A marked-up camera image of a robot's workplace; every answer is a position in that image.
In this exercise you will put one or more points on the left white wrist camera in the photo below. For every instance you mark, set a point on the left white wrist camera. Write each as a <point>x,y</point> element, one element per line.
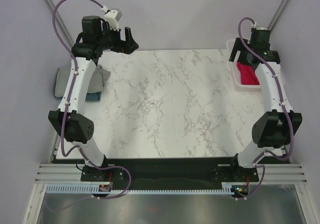
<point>112,17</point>

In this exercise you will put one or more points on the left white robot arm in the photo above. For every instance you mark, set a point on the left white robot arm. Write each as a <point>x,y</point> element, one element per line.
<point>68,120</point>

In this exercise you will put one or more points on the pink t shirt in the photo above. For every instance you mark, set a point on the pink t shirt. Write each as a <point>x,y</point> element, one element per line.
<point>247,75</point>

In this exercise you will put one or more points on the blue folded t shirt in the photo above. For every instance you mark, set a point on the blue folded t shirt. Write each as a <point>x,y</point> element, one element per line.
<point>93,97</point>

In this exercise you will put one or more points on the aluminium frame rail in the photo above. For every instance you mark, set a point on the aluminium frame rail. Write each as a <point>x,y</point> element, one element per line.
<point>267,173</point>

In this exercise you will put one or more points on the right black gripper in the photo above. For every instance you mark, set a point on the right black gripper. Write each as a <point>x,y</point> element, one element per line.
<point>238,46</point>

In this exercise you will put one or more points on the white plastic basket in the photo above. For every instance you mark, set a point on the white plastic basket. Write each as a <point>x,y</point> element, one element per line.
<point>236,75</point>

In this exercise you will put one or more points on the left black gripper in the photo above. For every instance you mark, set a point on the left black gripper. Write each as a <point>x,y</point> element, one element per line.
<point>127,46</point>

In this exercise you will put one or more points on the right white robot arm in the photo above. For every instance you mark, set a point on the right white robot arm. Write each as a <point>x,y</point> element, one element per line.
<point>274,132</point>

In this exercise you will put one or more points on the white slotted cable duct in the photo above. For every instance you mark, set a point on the white slotted cable duct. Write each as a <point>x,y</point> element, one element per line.
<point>59,188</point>

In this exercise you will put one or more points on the left aluminium corner post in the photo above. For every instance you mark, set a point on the left aluminium corner post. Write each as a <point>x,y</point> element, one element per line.
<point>59,23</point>

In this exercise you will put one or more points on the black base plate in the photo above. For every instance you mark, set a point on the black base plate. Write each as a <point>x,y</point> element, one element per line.
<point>179,183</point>

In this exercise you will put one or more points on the aluminium corner post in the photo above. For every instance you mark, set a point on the aluminium corner post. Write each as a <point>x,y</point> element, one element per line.
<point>59,23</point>
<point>281,8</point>

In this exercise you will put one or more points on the grey folded t shirt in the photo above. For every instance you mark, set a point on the grey folded t shirt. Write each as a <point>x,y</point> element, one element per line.
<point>97,82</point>

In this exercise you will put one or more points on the right aluminium corner post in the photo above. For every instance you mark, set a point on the right aluminium corner post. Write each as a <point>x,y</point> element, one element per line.
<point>281,8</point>

